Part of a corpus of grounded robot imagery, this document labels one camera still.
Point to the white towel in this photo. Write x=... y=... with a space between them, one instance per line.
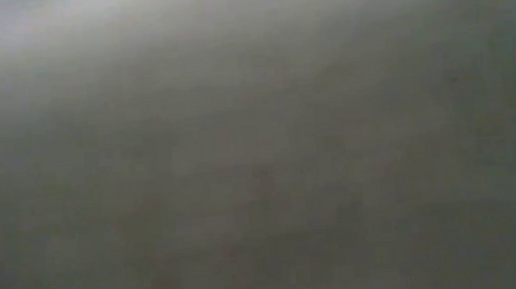
x=258 y=144

